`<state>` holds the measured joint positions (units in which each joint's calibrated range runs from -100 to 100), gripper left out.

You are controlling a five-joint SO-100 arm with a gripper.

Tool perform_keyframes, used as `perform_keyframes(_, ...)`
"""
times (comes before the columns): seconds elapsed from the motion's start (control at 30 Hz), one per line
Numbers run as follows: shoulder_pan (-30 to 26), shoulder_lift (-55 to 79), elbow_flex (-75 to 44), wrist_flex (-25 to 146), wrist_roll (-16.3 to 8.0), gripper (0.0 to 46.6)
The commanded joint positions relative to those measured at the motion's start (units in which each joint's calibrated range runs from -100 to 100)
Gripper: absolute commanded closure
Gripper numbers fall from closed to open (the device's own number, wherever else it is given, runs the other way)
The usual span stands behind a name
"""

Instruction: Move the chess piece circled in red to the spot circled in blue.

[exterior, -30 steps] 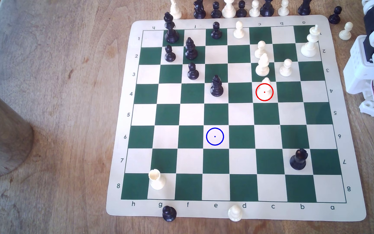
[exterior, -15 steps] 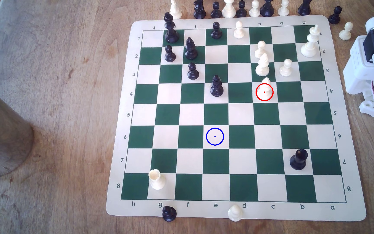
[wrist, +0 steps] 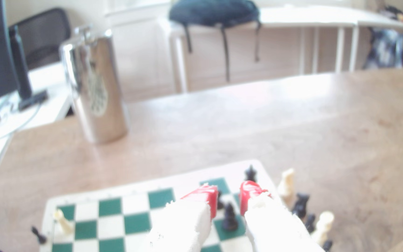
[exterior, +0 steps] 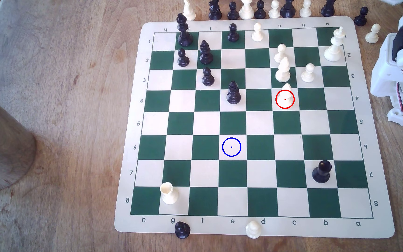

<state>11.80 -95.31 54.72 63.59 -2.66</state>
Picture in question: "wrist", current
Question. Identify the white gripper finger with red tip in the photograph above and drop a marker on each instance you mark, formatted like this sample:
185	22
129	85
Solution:
184	224
275	227

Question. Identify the white chess rook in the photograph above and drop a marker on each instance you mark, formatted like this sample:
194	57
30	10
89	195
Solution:
64	224

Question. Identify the black chess knight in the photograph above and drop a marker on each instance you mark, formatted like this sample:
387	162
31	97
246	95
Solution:
300	206

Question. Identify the white table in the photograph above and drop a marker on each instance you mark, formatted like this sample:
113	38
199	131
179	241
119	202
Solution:
310	17

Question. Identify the black chess pawn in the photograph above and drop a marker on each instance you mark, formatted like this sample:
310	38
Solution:
40	237
327	246
310	222

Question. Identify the black chess bishop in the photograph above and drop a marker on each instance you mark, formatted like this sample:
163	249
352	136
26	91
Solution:
229	220

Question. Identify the white chess bishop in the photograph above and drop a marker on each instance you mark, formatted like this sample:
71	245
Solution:
287	185

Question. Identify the white desk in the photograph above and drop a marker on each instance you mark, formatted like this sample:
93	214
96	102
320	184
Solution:
51	101

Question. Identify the black mesh office chair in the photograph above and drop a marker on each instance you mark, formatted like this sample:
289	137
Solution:
47	35

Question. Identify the white chess queen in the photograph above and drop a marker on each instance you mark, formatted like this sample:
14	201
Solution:
324	224

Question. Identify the dark backpack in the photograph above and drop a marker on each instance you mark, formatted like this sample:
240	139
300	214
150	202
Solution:
215	12

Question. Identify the green white chess board mat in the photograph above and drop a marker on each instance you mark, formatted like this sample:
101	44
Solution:
135	224

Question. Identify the black chess king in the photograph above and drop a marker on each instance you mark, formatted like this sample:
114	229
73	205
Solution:
251	174

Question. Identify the blue white patterned bag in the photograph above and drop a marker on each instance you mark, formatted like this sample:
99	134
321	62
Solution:
385	49

